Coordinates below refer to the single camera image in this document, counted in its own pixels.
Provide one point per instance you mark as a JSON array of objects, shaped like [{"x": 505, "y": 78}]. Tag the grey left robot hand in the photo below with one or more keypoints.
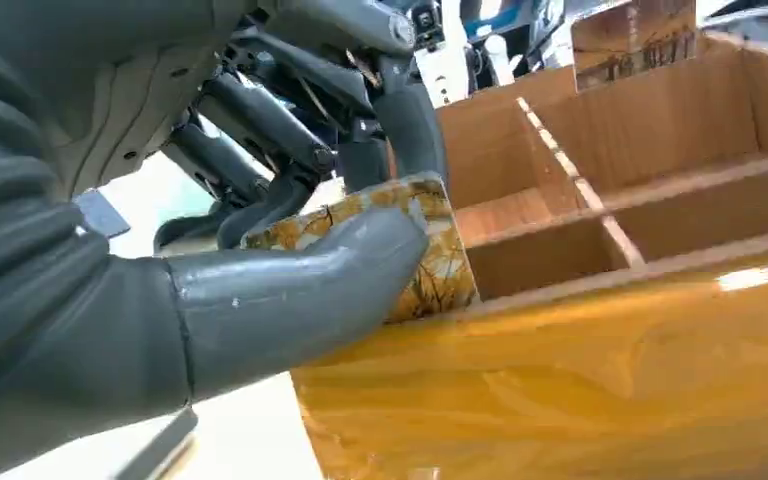
[{"x": 278, "y": 291}]

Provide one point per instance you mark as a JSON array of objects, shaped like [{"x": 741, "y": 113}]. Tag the yellow printed card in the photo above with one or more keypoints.
[{"x": 444, "y": 278}]

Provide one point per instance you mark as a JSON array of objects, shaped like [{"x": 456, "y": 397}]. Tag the divided wooden card box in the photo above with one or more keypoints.
[{"x": 556, "y": 397}]

